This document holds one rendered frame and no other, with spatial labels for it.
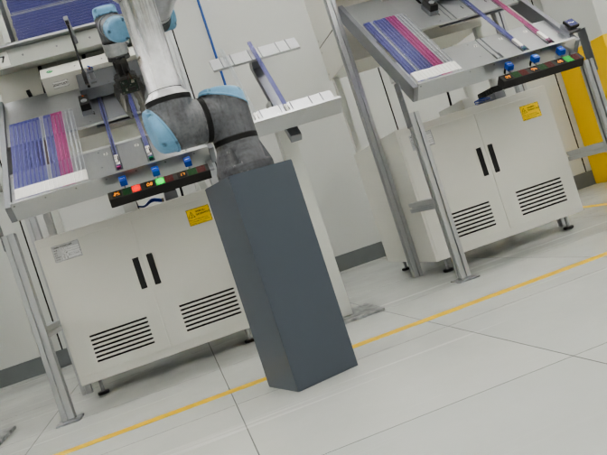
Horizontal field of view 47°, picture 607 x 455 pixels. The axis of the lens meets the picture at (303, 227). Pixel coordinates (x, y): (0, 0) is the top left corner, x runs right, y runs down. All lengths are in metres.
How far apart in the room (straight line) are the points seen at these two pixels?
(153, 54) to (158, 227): 1.04
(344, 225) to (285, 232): 2.76
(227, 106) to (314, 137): 2.75
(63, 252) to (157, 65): 1.13
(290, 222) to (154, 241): 1.04
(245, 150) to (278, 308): 0.40
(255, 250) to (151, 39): 0.57
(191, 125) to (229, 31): 2.87
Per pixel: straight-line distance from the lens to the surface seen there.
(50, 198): 2.43
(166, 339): 2.71
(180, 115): 1.75
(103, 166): 2.49
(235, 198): 1.70
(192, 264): 2.70
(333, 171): 4.50
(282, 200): 1.75
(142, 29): 1.81
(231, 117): 1.78
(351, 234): 4.50
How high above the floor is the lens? 0.40
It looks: 1 degrees down
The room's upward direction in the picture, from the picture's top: 18 degrees counter-clockwise
